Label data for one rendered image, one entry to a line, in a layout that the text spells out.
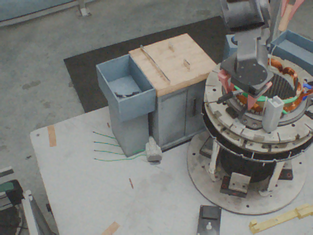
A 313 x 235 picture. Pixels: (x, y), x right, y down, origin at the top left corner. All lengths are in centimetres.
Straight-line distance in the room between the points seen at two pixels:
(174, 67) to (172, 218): 43
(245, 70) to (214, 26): 243
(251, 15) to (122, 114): 50
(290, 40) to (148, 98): 54
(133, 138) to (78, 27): 209
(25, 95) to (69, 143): 141
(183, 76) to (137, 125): 20
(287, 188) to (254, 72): 59
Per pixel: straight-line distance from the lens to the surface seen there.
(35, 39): 318
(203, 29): 310
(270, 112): 91
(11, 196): 134
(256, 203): 119
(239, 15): 73
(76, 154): 131
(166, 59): 116
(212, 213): 111
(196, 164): 123
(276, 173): 112
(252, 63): 70
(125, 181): 122
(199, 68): 113
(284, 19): 90
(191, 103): 119
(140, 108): 109
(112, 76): 120
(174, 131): 124
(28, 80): 282
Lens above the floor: 181
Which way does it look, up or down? 48 degrees down
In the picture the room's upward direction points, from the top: 1 degrees counter-clockwise
